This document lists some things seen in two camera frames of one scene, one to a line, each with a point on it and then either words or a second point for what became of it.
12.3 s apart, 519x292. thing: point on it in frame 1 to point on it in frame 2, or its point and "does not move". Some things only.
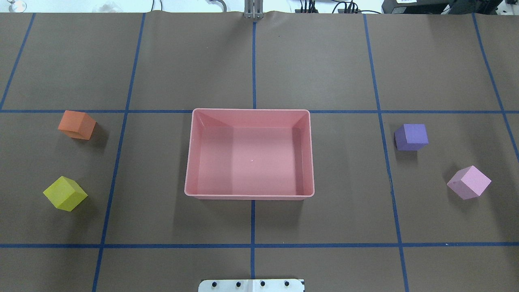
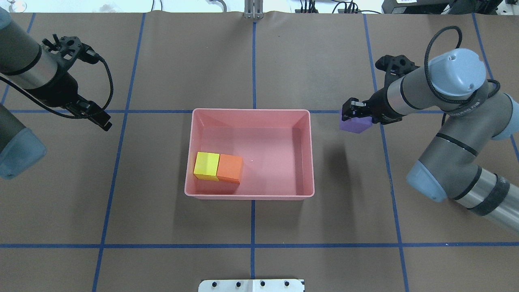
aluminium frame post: [254, 9] does not move
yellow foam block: [65, 194] to [206, 166]
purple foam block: [411, 137] to [355, 125]
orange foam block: [77, 125] to [230, 168]
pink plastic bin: [249, 154] does not move
